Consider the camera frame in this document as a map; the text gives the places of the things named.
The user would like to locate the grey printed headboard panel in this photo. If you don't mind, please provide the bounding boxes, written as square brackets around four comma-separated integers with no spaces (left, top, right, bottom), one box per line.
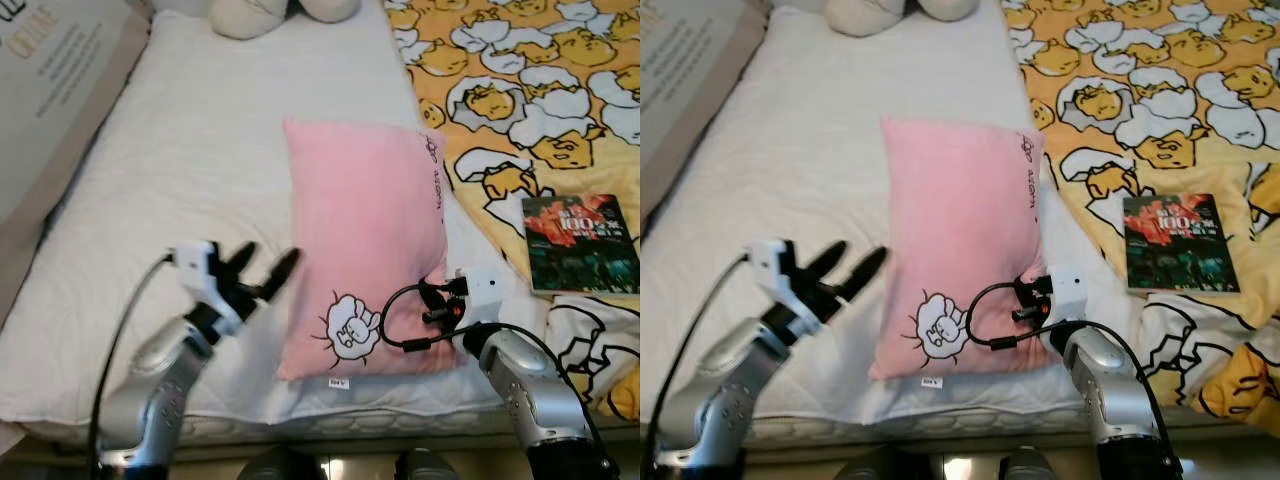
[0,0,151,321]
[640,0,769,229]

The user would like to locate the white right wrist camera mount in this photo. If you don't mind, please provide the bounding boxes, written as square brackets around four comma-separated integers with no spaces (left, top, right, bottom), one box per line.
[1045,265,1091,326]
[455,267,506,331]

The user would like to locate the yellow cartoon egg blanket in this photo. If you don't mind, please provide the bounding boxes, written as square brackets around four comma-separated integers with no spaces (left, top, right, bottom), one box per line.
[1000,0,1280,441]
[385,0,641,421]

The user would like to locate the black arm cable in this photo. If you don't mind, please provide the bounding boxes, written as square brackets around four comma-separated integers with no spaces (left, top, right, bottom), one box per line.
[964,281,1173,473]
[86,252,181,476]
[644,254,757,476]
[378,283,611,476]

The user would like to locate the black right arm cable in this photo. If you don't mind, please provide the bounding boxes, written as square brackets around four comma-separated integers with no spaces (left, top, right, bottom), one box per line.
[964,281,1173,473]
[378,283,611,476]

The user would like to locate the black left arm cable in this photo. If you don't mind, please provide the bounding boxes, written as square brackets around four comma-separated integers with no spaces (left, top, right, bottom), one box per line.
[86,252,181,476]
[644,254,757,476]

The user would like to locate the pink pillow with fist print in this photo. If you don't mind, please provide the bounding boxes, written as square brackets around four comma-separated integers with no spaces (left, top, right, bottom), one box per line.
[275,118,466,385]
[868,116,1061,383]

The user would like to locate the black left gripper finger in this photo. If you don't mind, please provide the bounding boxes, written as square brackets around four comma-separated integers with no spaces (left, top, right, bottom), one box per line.
[800,240,847,285]
[838,246,889,305]
[256,247,302,303]
[222,242,259,283]

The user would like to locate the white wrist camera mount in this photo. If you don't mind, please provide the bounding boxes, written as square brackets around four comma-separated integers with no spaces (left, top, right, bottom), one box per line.
[1045,265,1091,326]
[750,240,813,311]
[455,267,506,331]
[172,240,236,311]

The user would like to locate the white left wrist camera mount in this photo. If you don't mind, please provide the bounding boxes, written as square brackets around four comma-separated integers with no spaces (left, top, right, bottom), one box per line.
[750,240,813,311]
[172,240,236,311]

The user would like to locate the grey robot right leg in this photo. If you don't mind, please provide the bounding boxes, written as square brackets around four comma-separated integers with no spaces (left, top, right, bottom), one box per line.
[393,447,461,480]
[995,447,1053,480]

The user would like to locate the white quilted mattress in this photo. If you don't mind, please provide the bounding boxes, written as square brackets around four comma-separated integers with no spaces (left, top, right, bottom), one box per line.
[640,0,1280,451]
[0,0,641,448]

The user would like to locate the beige plush toy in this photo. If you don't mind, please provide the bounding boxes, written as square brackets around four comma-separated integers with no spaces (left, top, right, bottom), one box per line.
[825,0,981,39]
[208,0,361,41]

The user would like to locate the dark red-green cover book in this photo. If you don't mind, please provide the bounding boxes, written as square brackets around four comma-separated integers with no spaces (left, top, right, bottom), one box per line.
[521,194,641,297]
[1122,194,1241,295]

